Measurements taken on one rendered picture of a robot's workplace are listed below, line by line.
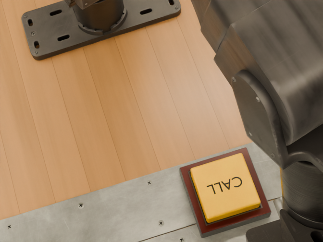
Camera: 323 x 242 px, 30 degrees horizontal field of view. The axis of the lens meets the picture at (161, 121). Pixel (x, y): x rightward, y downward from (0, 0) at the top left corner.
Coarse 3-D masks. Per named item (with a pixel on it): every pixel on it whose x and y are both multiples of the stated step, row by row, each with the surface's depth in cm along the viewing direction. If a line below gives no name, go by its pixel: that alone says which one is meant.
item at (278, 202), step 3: (276, 198) 53; (279, 198) 52; (273, 201) 53; (276, 201) 53; (279, 201) 52; (282, 201) 52; (276, 204) 53; (279, 204) 52; (282, 204) 52; (276, 207) 53; (279, 207) 52; (282, 207) 52; (276, 210) 53; (279, 210) 52; (279, 213) 52; (279, 216) 52
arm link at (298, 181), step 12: (288, 168) 35; (300, 168) 34; (312, 168) 34; (288, 180) 36; (300, 180) 35; (312, 180) 34; (288, 192) 37; (300, 192) 36; (312, 192) 35; (288, 204) 38; (300, 204) 36; (312, 204) 36; (312, 216) 36
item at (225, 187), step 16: (224, 160) 66; (240, 160) 65; (192, 176) 65; (208, 176) 65; (224, 176) 65; (240, 176) 65; (208, 192) 64; (224, 192) 64; (240, 192) 64; (256, 192) 64; (208, 208) 64; (224, 208) 63; (240, 208) 63
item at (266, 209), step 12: (228, 156) 67; (180, 168) 67; (252, 168) 67; (192, 192) 66; (192, 204) 66; (264, 204) 65; (240, 216) 65; (252, 216) 65; (204, 228) 64; (216, 228) 64
